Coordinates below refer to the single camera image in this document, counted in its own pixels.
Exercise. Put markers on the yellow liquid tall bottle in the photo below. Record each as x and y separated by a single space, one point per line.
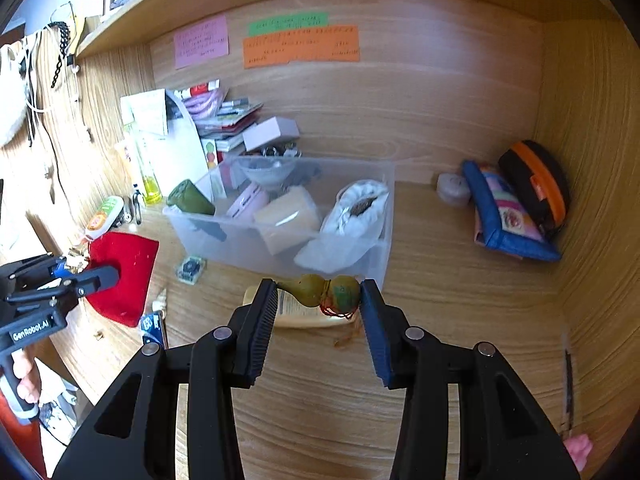
152 194

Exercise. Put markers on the right hand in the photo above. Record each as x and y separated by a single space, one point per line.
579 447

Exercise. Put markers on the pink sticky note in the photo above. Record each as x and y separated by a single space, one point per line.
201 42

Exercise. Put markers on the fruit-print narrow box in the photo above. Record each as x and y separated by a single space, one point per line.
210 153

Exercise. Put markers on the metal clips pile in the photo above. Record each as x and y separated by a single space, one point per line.
132 206

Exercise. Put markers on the dark green spray bottle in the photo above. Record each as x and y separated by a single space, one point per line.
187 197

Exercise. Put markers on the orange paper note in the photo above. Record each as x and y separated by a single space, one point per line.
334 43

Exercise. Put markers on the white round small container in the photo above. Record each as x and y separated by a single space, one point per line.
453 190

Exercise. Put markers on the black orange round case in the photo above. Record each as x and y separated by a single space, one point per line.
539 183

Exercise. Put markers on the blue patchwork pouch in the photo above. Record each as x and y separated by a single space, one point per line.
504 225

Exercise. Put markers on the white drawstring cloth bag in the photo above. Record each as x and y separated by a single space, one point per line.
350 229

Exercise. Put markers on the left hand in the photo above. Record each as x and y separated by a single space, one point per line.
26 371

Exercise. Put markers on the stack of booklets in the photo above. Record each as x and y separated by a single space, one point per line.
216 117

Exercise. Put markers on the green paper note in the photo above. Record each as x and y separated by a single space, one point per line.
280 23

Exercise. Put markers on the cream spiral seashell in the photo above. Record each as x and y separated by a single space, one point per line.
159 304

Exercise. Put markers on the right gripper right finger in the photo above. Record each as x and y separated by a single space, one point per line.
504 432

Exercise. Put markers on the clear plastic storage bin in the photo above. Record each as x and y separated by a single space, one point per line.
323 178

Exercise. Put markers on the white orange-label tube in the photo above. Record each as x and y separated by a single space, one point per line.
104 218

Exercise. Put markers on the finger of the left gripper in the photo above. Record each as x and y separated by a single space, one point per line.
73 286
36 270

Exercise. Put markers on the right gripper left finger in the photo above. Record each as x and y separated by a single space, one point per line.
130 433

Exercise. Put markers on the small white box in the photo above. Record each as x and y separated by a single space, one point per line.
272 130

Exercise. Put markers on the cream lotion bottle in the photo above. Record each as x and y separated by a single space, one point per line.
288 220

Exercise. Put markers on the blue small card box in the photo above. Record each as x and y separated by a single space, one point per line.
152 329

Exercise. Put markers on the yellow squat lotion bottle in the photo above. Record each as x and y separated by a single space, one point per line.
294 316

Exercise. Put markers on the clear bowl of beads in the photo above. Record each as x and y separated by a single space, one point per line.
272 166

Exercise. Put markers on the yellow-green gourd ornament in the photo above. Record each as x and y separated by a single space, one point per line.
339 296

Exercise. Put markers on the red velvet pouch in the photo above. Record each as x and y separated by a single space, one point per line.
133 256

